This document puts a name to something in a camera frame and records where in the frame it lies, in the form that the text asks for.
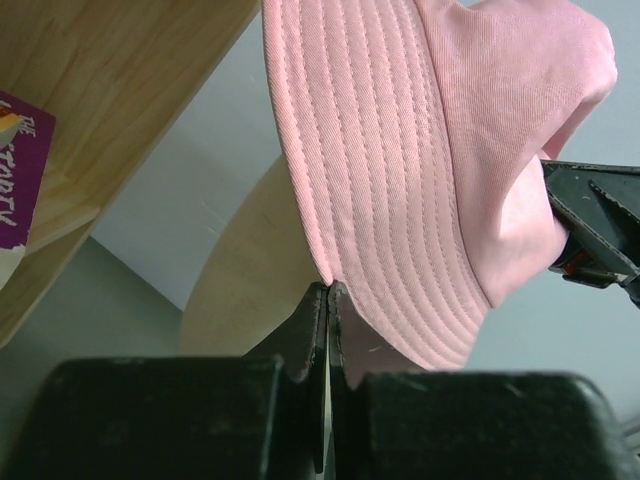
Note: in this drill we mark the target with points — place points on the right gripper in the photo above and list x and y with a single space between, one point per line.
599 206

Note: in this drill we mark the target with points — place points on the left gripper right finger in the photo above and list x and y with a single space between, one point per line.
349 425

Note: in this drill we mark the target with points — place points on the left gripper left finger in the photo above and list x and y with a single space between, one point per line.
295 431

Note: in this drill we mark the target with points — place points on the pink bucket hat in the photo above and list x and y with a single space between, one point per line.
414 133

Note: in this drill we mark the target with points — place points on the white mannequin head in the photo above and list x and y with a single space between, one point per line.
255 276

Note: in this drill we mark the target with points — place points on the wooden shelf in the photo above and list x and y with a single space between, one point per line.
116 75

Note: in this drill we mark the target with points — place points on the purple white book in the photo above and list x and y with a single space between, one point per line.
26 138

